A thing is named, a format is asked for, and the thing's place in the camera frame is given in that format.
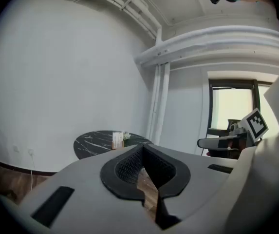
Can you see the dark framed window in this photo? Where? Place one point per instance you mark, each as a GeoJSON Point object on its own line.
{"type": "Point", "coordinates": [231, 103]}

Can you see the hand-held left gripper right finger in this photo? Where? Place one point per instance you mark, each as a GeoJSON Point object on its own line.
{"type": "Point", "coordinates": [202, 191]}

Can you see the white artificial flower bunch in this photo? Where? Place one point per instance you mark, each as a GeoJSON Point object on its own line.
{"type": "Point", "coordinates": [126, 135]}

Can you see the large white insulated pipe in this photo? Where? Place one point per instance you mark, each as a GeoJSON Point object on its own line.
{"type": "Point", "coordinates": [214, 40]}

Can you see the round black marble table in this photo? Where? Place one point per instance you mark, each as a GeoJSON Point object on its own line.
{"type": "Point", "coordinates": [90, 145]}

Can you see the white wall pipe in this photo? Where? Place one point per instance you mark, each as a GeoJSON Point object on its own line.
{"type": "Point", "coordinates": [154, 101]}
{"type": "Point", "coordinates": [163, 101]}

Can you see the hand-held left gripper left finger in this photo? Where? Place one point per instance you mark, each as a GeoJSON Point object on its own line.
{"type": "Point", "coordinates": [80, 191]}

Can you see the small wooden framed box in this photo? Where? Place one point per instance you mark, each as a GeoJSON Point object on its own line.
{"type": "Point", "coordinates": [117, 140]}

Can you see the white ceiling pipe bundle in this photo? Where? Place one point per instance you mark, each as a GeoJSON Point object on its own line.
{"type": "Point", "coordinates": [134, 6]}

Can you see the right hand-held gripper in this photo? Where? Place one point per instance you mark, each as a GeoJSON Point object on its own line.
{"type": "Point", "coordinates": [253, 127]}

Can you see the white wall socket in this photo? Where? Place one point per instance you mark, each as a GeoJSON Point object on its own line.
{"type": "Point", "coordinates": [31, 152]}

